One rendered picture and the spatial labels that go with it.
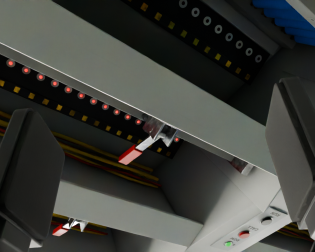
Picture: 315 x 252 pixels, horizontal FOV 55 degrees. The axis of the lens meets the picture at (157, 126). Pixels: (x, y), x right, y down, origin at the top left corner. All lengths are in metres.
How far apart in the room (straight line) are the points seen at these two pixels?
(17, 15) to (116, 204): 0.26
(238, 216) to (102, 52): 0.30
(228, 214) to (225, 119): 0.19
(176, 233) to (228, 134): 0.21
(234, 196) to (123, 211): 0.16
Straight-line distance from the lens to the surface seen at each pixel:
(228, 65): 0.45
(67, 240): 0.66
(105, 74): 0.26
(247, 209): 0.45
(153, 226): 0.46
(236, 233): 0.50
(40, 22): 0.25
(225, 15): 0.43
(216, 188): 0.50
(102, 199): 0.41
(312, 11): 0.33
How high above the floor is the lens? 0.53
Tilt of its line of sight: 30 degrees up
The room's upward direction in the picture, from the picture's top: 137 degrees counter-clockwise
